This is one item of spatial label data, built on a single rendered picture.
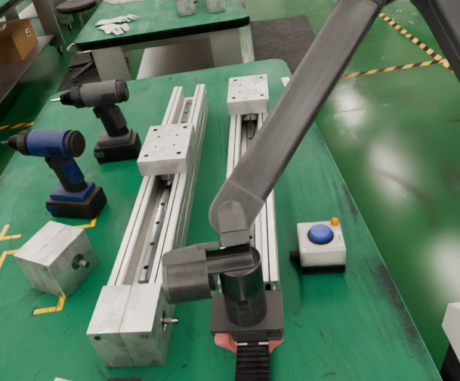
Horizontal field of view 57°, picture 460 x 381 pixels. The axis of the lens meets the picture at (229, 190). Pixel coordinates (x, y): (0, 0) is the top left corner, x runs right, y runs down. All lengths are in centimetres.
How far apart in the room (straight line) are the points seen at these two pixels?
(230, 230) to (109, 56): 204
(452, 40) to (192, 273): 46
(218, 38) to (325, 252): 179
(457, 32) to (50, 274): 75
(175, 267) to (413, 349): 39
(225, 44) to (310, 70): 185
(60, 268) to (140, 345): 24
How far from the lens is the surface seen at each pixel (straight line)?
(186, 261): 55
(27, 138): 100
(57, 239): 87
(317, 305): 77
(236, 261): 54
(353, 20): 61
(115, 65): 249
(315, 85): 57
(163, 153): 96
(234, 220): 51
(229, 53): 243
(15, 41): 445
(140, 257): 84
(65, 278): 87
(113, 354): 73
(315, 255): 77
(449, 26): 66
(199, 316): 77
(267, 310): 62
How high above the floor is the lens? 139
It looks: 37 degrees down
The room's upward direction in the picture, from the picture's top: 9 degrees counter-clockwise
